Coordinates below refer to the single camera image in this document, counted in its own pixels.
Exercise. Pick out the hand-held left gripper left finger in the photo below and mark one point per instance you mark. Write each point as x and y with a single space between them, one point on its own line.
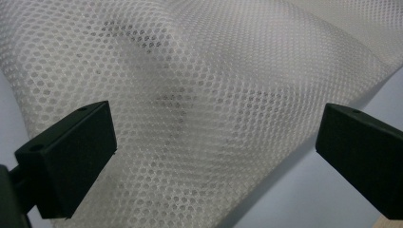
69 158

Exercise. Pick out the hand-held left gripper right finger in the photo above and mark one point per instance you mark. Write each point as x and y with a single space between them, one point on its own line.
364 158

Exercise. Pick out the white mesh laundry bag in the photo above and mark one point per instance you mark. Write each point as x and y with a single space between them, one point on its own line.
202 95

